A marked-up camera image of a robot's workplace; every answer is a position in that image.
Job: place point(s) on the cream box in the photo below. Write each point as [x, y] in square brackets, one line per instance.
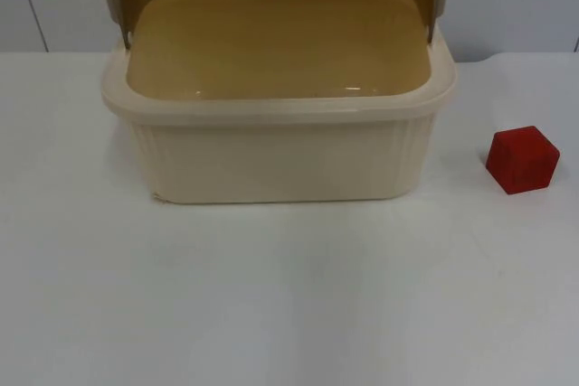
[289, 155]

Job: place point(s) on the red cube block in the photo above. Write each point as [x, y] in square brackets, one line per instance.
[520, 164]

